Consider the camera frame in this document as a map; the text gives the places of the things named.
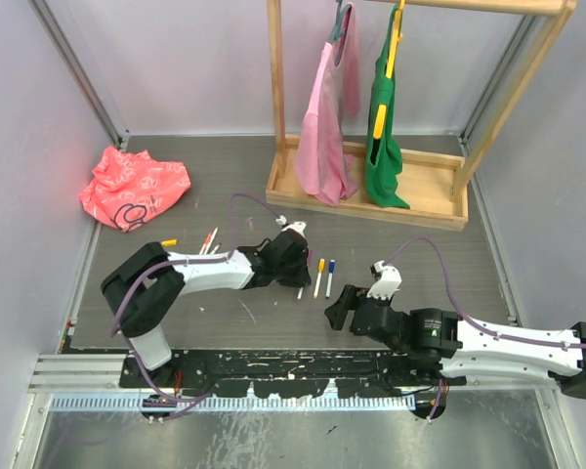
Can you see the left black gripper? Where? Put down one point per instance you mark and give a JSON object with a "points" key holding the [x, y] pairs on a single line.
{"points": [[301, 277]]}

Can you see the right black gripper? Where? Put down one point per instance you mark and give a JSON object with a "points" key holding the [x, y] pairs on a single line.
{"points": [[350, 297]]}

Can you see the blue capped white pen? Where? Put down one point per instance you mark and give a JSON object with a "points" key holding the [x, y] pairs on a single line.
{"points": [[329, 285]]}

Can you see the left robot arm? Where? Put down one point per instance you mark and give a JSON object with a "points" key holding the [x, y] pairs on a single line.
{"points": [[141, 291]]}

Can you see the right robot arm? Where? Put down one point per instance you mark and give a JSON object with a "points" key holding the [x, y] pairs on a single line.
{"points": [[442, 344]]}

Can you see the orange tipped white pen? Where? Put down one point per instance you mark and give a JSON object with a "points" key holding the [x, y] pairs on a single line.
{"points": [[215, 232]]}

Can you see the orange marker pen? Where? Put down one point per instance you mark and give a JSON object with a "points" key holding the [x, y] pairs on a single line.
{"points": [[205, 244]]}

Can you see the pink shirt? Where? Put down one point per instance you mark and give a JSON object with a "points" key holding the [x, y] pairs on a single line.
{"points": [[321, 164]]}

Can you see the green shirt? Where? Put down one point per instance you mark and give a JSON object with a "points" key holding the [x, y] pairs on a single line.
{"points": [[383, 157]]}

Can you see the wooden clothes rack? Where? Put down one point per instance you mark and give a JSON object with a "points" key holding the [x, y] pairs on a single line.
{"points": [[434, 183]]}

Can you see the yellow clothes hanger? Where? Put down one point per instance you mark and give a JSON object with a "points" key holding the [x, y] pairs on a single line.
{"points": [[396, 35]]}

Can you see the red patterned cloth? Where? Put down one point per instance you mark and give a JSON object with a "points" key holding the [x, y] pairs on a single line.
{"points": [[130, 189]]}

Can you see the grey clothes hanger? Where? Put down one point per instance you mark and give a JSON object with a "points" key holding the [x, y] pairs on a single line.
{"points": [[342, 16]]}

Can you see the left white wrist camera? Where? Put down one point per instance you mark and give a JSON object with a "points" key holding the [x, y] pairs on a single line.
{"points": [[291, 230]]}

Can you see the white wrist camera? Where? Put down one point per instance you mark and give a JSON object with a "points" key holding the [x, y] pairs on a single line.
{"points": [[291, 230], [387, 280]]}

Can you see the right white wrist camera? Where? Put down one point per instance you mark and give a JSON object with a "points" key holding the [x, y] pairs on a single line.
{"points": [[387, 280]]}

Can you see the white cable duct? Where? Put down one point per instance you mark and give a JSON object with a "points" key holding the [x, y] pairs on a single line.
{"points": [[139, 402]]}

